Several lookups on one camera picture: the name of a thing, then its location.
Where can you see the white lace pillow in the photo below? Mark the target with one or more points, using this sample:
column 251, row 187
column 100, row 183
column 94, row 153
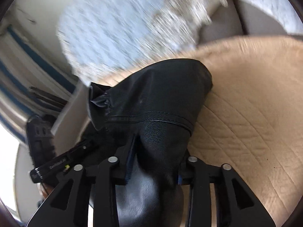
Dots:
column 104, row 38

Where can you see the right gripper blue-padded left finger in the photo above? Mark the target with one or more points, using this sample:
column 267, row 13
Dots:
column 129, row 161

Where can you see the brown wooden object by wall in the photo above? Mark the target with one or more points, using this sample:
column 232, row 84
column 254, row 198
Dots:
column 47, row 98

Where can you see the beige quilted bedspread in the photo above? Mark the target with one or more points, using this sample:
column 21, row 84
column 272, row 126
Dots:
column 252, row 116

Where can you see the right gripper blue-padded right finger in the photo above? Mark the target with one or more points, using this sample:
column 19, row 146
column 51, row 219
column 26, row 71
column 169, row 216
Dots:
column 180, row 179

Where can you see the beige bed frame edge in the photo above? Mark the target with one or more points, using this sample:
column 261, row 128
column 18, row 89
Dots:
column 72, row 121

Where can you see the person's left hand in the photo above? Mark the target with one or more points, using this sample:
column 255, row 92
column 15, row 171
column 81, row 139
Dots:
column 45, row 190

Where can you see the white embossed pillow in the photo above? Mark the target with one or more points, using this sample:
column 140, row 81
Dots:
column 282, row 11

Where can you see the black leather jacket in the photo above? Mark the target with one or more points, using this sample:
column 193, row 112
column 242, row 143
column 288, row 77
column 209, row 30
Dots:
column 156, row 108

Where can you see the grey upholstered headboard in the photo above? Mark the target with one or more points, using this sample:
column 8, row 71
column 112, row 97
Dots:
column 238, row 19

